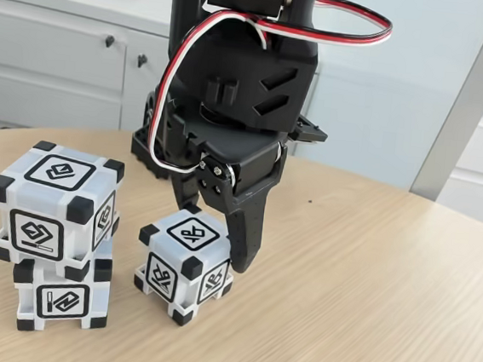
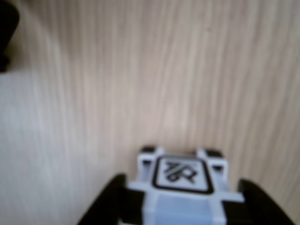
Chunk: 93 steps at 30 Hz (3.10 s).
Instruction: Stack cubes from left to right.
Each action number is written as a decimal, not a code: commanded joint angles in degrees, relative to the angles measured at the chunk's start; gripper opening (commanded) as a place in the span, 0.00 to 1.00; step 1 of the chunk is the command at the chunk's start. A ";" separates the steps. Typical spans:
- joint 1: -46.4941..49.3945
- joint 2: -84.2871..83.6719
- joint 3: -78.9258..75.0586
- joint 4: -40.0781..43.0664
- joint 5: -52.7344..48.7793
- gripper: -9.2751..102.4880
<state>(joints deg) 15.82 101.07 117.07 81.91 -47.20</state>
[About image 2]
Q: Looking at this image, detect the white cube with crossed symbol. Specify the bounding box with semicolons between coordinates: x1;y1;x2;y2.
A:
118;145;246;225

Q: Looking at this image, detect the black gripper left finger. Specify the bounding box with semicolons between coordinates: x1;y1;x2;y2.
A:
76;173;129;225

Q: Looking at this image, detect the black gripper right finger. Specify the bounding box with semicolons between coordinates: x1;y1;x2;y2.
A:
238;179;295;225

